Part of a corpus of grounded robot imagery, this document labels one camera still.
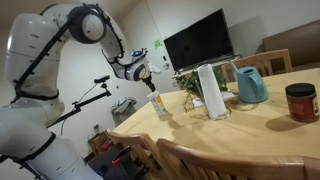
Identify black equipment cart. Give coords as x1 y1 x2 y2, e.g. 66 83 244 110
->
86 143 148 180

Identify green wall note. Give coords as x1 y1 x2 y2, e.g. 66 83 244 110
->
152 38 164 50

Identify wooden dining chair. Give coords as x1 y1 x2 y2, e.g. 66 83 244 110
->
220 48 294 83
105 128 168 180
156 137 320 180

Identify brown armchair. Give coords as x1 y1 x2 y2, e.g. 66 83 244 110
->
260 18 320 72

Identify potted green plant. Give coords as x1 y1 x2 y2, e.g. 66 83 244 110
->
174 67 230 113

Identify brown jar black lid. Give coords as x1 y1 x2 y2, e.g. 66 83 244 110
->
284 82 320 124

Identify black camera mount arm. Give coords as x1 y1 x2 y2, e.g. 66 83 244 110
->
48 83 113 128

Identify black flat screen television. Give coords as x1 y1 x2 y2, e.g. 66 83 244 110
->
162 8 235 72

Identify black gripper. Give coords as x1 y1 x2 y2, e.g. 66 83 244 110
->
141 74 158 94

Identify grey cloth bundle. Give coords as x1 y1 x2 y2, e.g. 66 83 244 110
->
110 96 138 118

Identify wooden crate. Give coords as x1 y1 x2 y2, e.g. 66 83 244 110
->
87 131 113 156

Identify white printed can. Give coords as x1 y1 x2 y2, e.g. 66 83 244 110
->
149 95 169 118

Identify black camera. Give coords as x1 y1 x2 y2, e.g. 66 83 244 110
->
93 74 111 85

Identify blue watering can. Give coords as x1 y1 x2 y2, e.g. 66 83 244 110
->
230 62 270 104

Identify white paper towel roll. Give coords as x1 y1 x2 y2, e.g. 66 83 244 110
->
196 63 229 121

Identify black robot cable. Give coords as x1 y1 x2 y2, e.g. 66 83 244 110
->
0 3 126 180

